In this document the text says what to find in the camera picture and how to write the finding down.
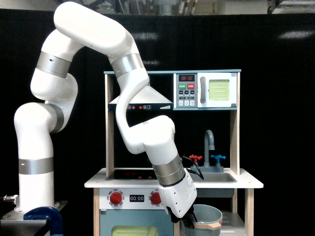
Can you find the blue faucet tap handle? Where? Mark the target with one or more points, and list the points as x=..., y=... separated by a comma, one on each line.
x=218, y=159

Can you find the red faucet tap handle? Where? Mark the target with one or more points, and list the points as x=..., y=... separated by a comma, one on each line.
x=195, y=158

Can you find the grey toy sink basin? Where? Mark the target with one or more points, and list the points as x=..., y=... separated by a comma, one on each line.
x=220, y=178

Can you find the left red oven knob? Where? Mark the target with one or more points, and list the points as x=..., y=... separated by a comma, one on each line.
x=115, y=198

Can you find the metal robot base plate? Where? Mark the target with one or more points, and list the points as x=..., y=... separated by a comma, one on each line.
x=12, y=223

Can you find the grey toy pot bowl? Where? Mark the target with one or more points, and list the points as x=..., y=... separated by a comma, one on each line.
x=209, y=221

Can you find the teal toy oven door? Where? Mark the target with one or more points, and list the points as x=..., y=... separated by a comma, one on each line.
x=136, y=218

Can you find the black toy stovetop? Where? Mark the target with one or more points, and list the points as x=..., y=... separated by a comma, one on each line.
x=132, y=175

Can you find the grey toy faucet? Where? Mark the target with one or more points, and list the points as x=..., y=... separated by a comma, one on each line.
x=209, y=145

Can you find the toy range hood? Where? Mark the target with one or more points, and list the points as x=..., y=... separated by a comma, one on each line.
x=156, y=96

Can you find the toy microwave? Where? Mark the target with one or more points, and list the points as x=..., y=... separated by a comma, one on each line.
x=206, y=90

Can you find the blue C-clamp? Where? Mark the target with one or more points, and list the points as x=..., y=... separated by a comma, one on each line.
x=49, y=213

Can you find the right red oven knob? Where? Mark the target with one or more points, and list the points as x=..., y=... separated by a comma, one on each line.
x=155, y=199

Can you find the red oven knob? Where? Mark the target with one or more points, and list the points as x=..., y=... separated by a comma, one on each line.
x=155, y=199
x=115, y=198

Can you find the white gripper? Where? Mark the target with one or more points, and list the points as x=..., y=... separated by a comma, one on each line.
x=178, y=199

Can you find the oven timer display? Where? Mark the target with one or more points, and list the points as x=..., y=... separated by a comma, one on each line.
x=137, y=198

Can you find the wooden toy kitchen frame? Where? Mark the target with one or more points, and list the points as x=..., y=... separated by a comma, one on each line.
x=163, y=141

